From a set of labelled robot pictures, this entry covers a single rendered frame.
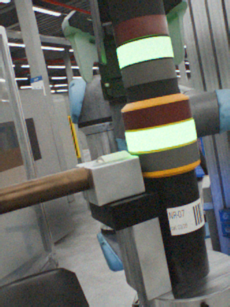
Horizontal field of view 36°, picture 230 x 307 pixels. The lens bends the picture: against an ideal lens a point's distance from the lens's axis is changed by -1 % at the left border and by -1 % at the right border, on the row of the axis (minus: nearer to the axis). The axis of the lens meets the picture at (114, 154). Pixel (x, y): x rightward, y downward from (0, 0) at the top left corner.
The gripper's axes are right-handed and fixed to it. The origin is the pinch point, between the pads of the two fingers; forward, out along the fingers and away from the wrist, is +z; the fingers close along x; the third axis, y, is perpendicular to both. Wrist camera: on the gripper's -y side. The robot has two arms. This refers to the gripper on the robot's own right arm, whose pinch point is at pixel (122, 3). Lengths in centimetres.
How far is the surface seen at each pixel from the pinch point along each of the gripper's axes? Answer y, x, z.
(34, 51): -137, 142, -656
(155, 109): 9.0, -0.1, 10.1
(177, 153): 11.8, -0.8, 10.0
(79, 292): 25.9, 9.7, -3.8
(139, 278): 18.6, 2.8, 10.3
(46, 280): 24.1, 12.8, -4.0
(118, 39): 4.5, 1.2, 8.7
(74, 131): 26, 85, -567
